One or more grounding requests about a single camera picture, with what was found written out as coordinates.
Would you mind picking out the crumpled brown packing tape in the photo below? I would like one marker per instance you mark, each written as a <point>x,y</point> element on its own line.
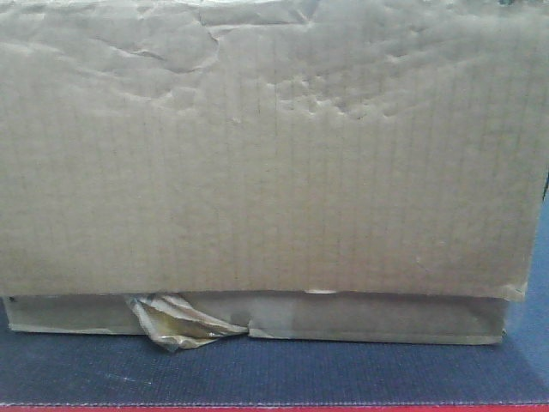
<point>171,322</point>

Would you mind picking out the brown cardboard box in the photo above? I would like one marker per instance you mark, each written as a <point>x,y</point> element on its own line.
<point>366,171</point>

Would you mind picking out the dark blue fabric mat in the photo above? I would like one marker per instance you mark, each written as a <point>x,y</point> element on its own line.
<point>131,371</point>

